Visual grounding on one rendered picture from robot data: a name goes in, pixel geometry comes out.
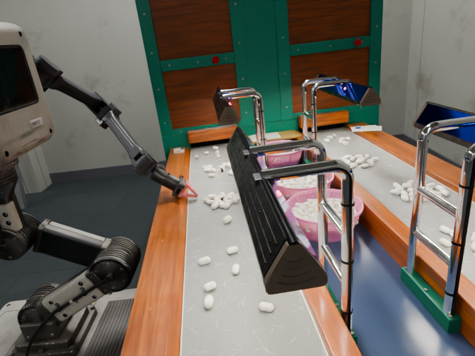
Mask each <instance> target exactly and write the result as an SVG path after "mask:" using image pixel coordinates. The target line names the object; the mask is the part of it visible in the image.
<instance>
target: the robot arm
mask: <svg viewBox="0 0 475 356"><path fill-rule="evenodd" d="M33 60H34V62H35V66H36V69H37V73H38V76H39V78H40V82H41V84H42V89H43V91H44V92H46V90H47V89H48V88H50V89H52V90H58V91H60V92H62V93H64V94H66V95H68V96H70V97H72V98H74V99H76V100H78V101H79V102H82V103H83V104H84V105H85V106H86V107H87V108H88V109H89V110H90V111H91V112H92V113H93V114H94V115H95V116H96V117H97V118H96V119H95V120H96V122H97V123H98V124H99V126H101V127H102V128H104V129H106V128H107V127H109V128H110V129H111V130H112V132H113V133H114V135H115V136H116V137H117V138H118V139H119V141H120V142H121V144H122V145H123V146H124V147H125V149H126V150H127V152H128V154H129V158H130V159H131V163H132V164H133V166H135V168H134V171H135V172H136V173H137V174H139V175H140V176H141V175H142V176H143V177H146V176H147V175H148V174H149V173H150V172H151V180H153V181H155V182H157V183H159V184H161V185H163V186H164V187H166V188H168V189H170V190H172V196H173V197H176V195H177V196H178V197H192V198H197V196H198V193H197V192H195V190H194V189H193V187H192V185H191V184H190V183H189V182H188V181H187V180H186V179H185V180H183V179H182V178H183V176H182V175H180V177H179V178H177V177H175V176H174V175H172V174H170V173H167V172H166V168H165V166H164V165H161V164H159V162H158V161H157V160H156V159H155V158H154V157H153V156H152V155H151V154H150V153H148V152H147V151H146V150H145V149H143V148H142V147H141V146H140V145H139V144H138V143H137V142H136V140H135V139H134V138H133V136H132V135H131V134H130V133H129V132H128V131H127V129H126V128H125V127H124V125H123V124H122V122H121V121H120V119H119V115H120V114H121V113H122V112H121V111H120V109H119V108H118V107H117V106H116V105H115V104H114V103H113V102H111V103H110V104H109V103H108V102H107V101H106V100H105V99H103V98H102V97H101V96H100V95H99V94H98V93H97V92H94V93H91V92H88V91H87V90H85V89H83V88H82V87H80V86H78V85H76V84H75V83H73V82H71V81H69V80H68V79H66V78H65V77H63V76H61V75H62V74H63V71H62V70H61V69H60V68H59V67H58V66H57V65H56V64H53V63H52V62H51V61H50V60H49V59H48V58H46V57H44V56H43V55H40V56H38V57H37V58H36V59H35V58H34V56H33ZM187 188H188V189H189V190H190V191H191V192H192V193H193V194H189V193H186V192H184V191H185V190H186V189H187Z"/></svg>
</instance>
